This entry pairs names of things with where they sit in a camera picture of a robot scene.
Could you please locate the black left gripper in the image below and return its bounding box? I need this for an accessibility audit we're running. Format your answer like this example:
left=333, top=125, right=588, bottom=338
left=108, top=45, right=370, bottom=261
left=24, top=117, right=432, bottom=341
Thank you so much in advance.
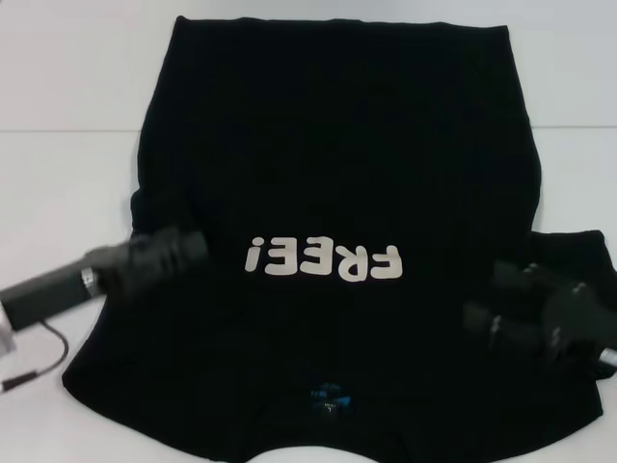
left=0, top=229, right=212, bottom=334

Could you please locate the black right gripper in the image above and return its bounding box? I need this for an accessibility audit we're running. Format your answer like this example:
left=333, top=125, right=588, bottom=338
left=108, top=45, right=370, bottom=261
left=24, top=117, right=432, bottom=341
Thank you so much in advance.
left=461, top=259, right=617, bottom=364

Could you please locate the black T-shirt with FREE! print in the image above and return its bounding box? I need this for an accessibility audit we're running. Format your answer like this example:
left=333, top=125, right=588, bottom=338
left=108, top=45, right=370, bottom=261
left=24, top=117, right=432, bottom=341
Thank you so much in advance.
left=62, top=14, right=617, bottom=463

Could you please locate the thin dark left arm cable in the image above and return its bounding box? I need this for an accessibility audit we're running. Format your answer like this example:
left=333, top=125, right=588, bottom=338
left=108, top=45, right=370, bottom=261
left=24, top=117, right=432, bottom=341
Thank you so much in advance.
left=0, top=320, right=72, bottom=393

